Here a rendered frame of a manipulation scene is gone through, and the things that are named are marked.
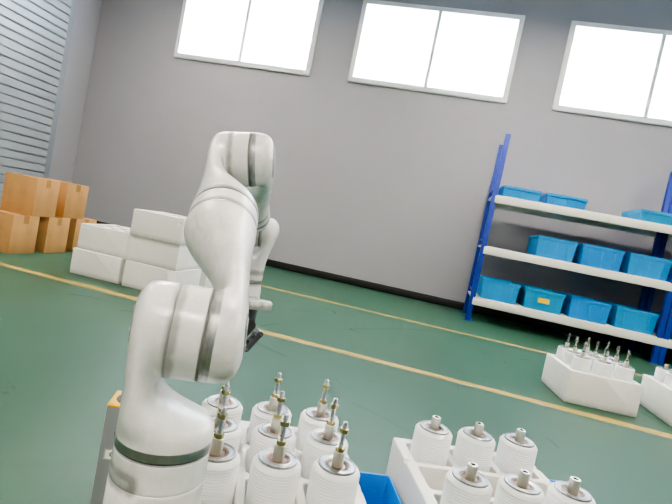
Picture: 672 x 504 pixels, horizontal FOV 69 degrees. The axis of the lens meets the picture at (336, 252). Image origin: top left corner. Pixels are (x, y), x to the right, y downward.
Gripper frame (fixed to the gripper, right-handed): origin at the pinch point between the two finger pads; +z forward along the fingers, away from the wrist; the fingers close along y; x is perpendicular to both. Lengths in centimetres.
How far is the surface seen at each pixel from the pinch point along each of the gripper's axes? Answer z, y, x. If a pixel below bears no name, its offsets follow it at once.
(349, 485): 11.6, -13.7, 35.3
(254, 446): 12.8, -2.1, 16.3
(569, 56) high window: -270, -433, -257
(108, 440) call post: 10.5, 26.3, 14.2
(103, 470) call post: 16.2, 26.3, 14.3
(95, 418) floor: 35, 20, -48
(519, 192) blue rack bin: -103, -363, -227
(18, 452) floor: 35, 39, -30
